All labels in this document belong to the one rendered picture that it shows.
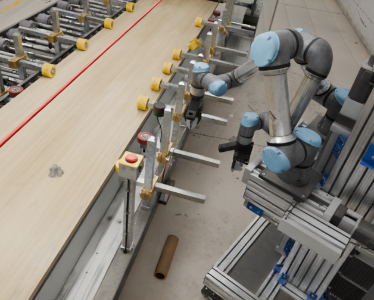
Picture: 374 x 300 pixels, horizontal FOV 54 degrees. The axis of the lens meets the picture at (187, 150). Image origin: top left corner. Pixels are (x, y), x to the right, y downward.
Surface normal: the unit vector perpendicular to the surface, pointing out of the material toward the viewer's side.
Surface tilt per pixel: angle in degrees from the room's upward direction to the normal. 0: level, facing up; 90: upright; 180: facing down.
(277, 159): 97
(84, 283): 0
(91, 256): 0
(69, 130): 0
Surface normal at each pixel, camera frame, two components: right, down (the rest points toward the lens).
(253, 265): 0.13, -0.77
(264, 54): -0.80, 0.18
